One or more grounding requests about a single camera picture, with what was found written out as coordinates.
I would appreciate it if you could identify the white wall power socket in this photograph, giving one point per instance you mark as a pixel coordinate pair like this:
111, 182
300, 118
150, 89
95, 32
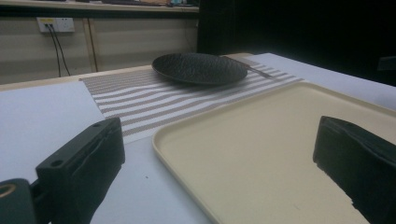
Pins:
56, 24

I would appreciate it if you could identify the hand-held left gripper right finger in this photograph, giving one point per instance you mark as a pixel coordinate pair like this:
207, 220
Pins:
358, 158

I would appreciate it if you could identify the beige plastic tray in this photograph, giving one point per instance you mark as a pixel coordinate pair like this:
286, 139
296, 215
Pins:
274, 149

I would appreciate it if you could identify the striped woven placemat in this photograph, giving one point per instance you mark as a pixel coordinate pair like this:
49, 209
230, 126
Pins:
149, 96

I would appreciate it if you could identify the black textured plate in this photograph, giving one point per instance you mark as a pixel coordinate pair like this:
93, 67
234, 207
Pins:
199, 67

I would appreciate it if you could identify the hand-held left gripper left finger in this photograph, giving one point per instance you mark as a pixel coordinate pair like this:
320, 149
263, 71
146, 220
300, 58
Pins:
77, 165

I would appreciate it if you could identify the black curtain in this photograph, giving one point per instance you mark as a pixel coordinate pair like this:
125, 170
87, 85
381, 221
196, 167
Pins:
295, 31

